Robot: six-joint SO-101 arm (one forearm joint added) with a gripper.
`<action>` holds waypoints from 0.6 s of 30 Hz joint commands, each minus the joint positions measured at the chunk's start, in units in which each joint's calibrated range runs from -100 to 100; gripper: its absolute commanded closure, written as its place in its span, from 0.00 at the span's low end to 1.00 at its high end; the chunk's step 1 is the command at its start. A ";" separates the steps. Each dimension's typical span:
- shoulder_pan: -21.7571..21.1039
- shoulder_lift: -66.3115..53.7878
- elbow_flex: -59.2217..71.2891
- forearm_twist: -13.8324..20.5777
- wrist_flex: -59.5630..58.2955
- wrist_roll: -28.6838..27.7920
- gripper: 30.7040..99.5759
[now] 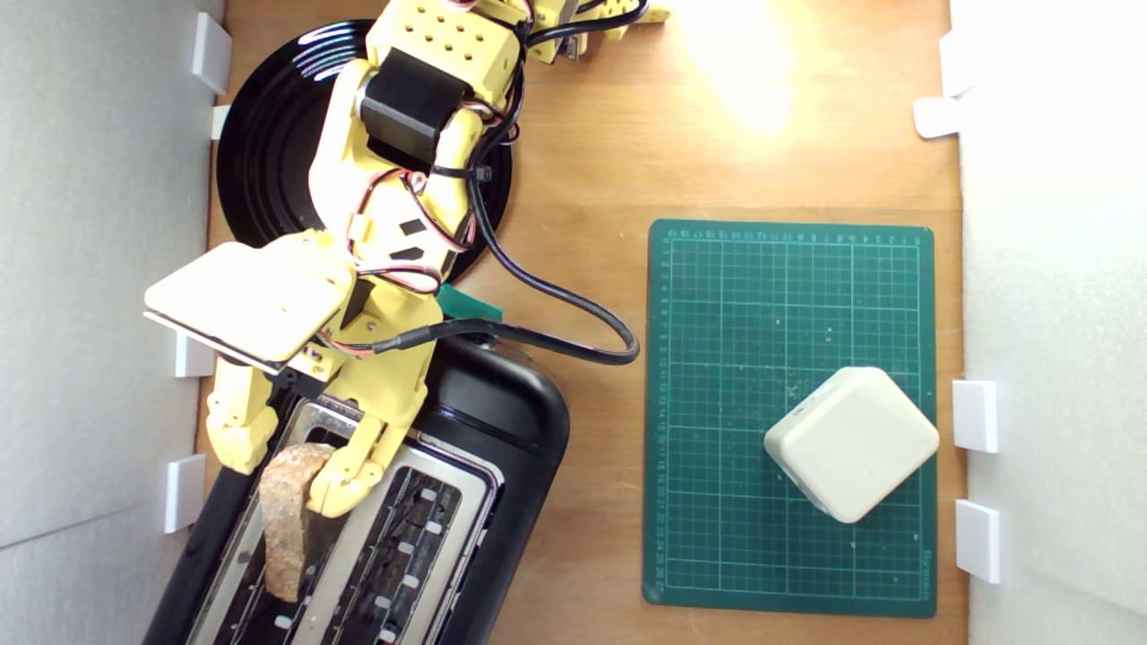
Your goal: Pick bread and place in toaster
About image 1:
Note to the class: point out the yellow wrist camera housing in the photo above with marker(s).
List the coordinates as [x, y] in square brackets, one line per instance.
[251, 300]

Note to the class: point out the green toaster lever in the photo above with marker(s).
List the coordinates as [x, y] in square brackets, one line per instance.
[475, 309]

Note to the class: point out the white wall clip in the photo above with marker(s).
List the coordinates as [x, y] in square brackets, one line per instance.
[211, 54]
[185, 493]
[220, 121]
[950, 63]
[975, 415]
[936, 116]
[190, 363]
[978, 540]

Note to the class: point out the brown bread slice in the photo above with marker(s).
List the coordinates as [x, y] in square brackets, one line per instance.
[287, 520]

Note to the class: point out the black two-slot toaster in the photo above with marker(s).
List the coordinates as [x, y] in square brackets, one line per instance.
[502, 421]

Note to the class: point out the white square block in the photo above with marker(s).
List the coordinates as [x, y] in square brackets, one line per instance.
[851, 443]

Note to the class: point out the black round plate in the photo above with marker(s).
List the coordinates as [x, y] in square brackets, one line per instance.
[269, 134]

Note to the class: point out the green cutting mat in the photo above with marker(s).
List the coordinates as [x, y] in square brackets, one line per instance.
[717, 358]

